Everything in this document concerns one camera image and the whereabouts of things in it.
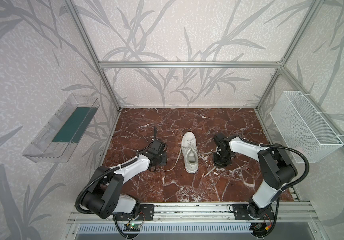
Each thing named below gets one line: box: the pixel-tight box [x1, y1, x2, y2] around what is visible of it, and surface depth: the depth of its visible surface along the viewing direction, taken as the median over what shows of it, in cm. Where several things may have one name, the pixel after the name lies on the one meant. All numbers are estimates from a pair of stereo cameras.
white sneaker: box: [181, 131, 199, 174], surface depth 89 cm
